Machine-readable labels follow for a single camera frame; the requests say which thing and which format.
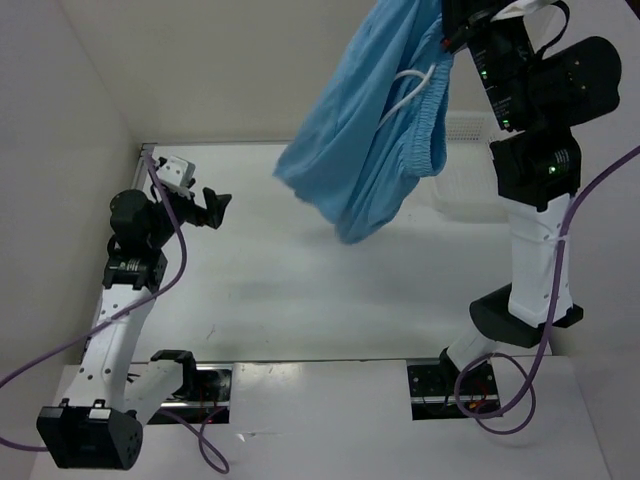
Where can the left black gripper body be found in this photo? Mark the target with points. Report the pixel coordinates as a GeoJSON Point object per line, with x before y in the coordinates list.
{"type": "Point", "coordinates": [185, 209]}

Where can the white plastic basket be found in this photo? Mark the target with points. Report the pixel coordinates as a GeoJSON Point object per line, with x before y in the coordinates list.
{"type": "Point", "coordinates": [466, 189]}

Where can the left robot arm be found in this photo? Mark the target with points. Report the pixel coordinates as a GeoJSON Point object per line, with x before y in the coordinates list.
{"type": "Point", "coordinates": [98, 424]}

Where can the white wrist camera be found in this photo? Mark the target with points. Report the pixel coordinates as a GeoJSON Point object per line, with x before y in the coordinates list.
{"type": "Point", "coordinates": [176, 174]}
{"type": "Point", "coordinates": [520, 8]}

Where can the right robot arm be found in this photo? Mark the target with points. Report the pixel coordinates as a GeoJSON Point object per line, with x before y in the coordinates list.
{"type": "Point", "coordinates": [537, 97]}

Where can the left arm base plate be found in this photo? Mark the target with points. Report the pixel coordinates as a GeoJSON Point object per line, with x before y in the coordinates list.
{"type": "Point", "coordinates": [209, 400]}

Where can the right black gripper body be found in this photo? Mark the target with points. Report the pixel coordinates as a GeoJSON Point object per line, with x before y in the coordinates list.
{"type": "Point", "coordinates": [463, 26]}

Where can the light blue shorts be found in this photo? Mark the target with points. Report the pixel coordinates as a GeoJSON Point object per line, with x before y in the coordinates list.
{"type": "Point", "coordinates": [379, 126]}

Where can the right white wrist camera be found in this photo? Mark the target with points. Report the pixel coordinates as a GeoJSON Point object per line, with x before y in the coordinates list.
{"type": "Point", "coordinates": [520, 8]}

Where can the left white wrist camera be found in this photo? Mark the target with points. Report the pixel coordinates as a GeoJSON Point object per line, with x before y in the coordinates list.
{"type": "Point", "coordinates": [176, 174]}

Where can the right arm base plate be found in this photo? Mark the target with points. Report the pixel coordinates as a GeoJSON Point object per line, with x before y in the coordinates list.
{"type": "Point", "coordinates": [432, 396]}

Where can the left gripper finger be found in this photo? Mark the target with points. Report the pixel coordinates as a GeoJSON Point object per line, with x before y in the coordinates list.
{"type": "Point", "coordinates": [216, 213]}
{"type": "Point", "coordinates": [210, 197]}

